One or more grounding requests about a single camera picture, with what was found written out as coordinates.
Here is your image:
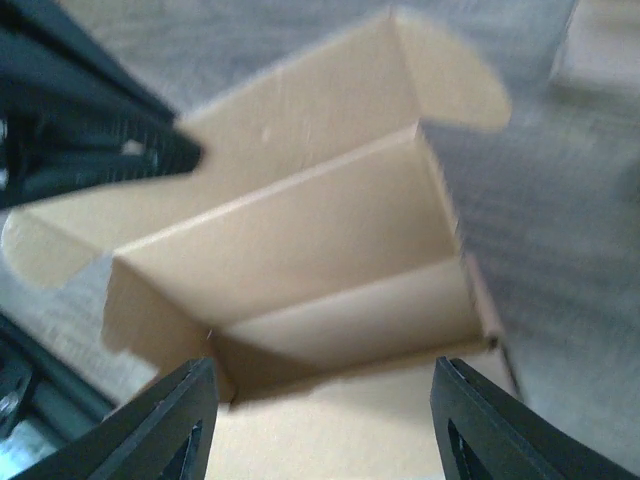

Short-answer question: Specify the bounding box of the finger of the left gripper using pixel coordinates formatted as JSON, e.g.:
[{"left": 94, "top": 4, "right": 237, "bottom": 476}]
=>
[
  {"left": 9, "top": 29, "right": 204, "bottom": 201},
  {"left": 14, "top": 1, "right": 175, "bottom": 123}
]

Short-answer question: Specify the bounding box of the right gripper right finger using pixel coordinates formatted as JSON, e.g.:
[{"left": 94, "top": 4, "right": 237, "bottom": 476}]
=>
[{"left": 432, "top": 357, "right": 635, "bottom": 479}]

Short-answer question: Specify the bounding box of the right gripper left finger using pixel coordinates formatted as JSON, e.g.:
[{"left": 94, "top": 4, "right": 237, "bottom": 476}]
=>
[{"left": 16, "top": 358, "right": 219, "bottom": 479}]

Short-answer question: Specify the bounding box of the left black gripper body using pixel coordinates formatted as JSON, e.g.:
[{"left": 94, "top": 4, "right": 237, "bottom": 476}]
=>
[{"left": 1, "top": 1, "right": 100, "bottom": 208}]

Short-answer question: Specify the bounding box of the cardboard box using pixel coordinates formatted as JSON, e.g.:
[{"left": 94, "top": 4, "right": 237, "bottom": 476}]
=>
[{"left": 1, "top": 9, "right": 515, "bottom": 479}]

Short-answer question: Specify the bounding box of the stack of flat cardboard blanks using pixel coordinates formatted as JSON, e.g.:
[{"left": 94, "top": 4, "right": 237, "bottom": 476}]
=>
[{"left": 549, "top": 0, "right": 639, "bottom": 114}]

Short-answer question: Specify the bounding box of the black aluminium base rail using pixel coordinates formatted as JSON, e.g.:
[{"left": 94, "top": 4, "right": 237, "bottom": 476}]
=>
[{"left": 1, "top": 316, "right": 115, "bottom": 449}]

